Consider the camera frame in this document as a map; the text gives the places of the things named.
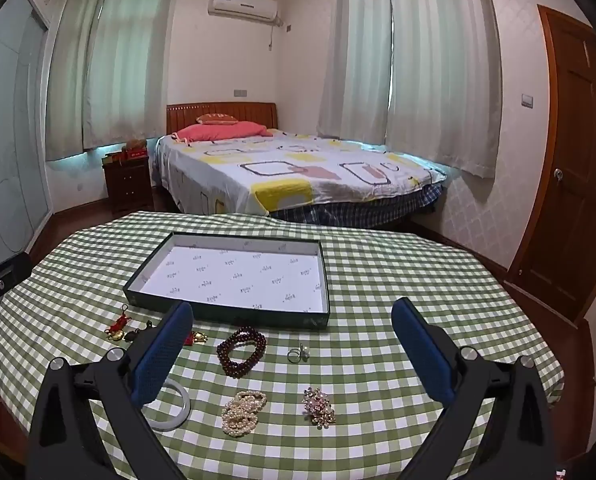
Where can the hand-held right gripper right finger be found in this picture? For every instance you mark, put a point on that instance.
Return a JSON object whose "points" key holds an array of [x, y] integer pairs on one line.
{"points": [[420, 350]]}

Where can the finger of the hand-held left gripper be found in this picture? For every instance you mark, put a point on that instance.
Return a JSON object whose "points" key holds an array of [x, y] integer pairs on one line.
{"points": [[12, 267]]}

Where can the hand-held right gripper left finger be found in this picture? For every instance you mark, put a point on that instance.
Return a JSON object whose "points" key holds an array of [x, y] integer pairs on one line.
{"points": [[160, 355]]}

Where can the red knot gold charm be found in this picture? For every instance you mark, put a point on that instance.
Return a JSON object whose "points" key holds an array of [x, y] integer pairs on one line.
{"points": [[122, 319]]}

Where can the white jade bangle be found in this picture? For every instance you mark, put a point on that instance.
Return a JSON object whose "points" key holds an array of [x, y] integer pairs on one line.
{"points": [[186, 405]]}

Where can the shallow green cardboard box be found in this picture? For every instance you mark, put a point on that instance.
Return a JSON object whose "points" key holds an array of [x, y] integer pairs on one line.
{"points": [[227, 270]]}

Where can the gold pearl brooch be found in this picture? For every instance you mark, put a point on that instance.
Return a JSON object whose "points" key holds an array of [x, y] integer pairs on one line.
{"points": [[318, 405]]}

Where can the green checked tablecloth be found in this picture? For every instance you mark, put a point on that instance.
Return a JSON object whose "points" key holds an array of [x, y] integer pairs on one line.
{"points": [[378, 270]]}

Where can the frosted glass wardrobe door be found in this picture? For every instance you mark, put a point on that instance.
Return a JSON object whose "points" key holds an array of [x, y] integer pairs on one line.
{"points": [[12, 135]]}

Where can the dark wooden nightstand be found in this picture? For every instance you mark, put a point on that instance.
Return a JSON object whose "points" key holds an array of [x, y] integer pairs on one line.
{"points": [[127, 180]]}

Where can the yellow green box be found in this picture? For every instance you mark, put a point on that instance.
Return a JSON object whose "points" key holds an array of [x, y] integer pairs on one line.
{"points": [[111, 158]]}

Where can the blue plaid bed skirt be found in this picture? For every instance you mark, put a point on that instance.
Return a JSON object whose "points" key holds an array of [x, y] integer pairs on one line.
{"points": [[353, 212]]}

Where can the red box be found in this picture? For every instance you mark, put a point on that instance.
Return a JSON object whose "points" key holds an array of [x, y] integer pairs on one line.
{"points": [[135, 153]]}

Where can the brown plush toy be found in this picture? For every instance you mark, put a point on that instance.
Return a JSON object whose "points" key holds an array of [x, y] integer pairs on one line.
{"points": [[133, 144]]}

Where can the pale green curtain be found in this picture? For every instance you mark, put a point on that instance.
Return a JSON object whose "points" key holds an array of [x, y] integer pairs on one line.
{"points": [[67, 85], [132, 60], [358, 60], [443, 70]]}

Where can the bed with patterned sheet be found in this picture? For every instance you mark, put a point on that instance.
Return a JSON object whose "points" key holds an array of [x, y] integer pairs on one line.
{"points": [[278, 175]]}

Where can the pink pillow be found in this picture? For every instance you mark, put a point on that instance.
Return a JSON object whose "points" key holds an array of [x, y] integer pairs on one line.
{"points": [[217, 131]]}

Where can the orange cushion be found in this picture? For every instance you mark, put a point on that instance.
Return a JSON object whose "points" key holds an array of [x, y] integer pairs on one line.
{"points": [[217, 118]]}

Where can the brown wooden door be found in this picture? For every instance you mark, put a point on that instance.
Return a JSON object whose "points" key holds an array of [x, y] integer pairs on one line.
{"points": [[573, 160]]}

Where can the wooden bed headboard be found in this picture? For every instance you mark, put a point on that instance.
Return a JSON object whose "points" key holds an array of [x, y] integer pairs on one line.
{"points": [[227, 109]]}

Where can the white air conditioner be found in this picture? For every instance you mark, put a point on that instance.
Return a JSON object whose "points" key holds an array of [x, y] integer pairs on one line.
{"points": [[243, 5]]}

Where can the wall light switch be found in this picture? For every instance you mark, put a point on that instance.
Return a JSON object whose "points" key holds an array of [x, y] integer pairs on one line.
{"points": [[528, 99]]}

